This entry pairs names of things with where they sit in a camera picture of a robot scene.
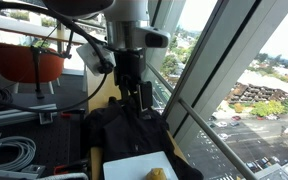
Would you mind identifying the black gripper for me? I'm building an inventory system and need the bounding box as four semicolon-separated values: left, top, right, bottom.
114;49;153;112

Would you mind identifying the black zip jumper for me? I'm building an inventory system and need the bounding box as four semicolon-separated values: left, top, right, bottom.
80;100;204;180

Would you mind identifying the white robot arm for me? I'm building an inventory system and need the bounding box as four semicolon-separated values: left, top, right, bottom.
42;0;170;111

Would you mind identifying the grey window handrail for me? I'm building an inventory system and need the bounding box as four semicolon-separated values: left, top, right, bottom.
146;62;257;180

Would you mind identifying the red black clamp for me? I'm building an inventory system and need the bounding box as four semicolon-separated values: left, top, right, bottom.
53;159;89;175
60;109;85;157

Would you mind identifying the white flat board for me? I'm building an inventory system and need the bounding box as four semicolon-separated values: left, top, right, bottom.
103;151;178;180

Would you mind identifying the yellow block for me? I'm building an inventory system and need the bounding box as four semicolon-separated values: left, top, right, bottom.
146;168;166;180

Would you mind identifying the red black clamp near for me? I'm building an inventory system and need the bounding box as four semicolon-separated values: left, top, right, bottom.
53;159;89;175

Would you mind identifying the orange chair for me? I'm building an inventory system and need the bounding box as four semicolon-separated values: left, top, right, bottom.
0;42;64;87

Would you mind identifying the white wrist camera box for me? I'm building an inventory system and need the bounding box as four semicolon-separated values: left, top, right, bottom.
76;43;116;76

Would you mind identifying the black camera tripod stand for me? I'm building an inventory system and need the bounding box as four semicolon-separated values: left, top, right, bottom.
30;32;73;99

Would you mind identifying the aluminium extrusion rail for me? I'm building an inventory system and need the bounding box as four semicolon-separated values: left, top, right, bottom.
0;104;57;126

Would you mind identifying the grey coiled cable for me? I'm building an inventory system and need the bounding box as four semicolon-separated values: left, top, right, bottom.
0;121;37;173

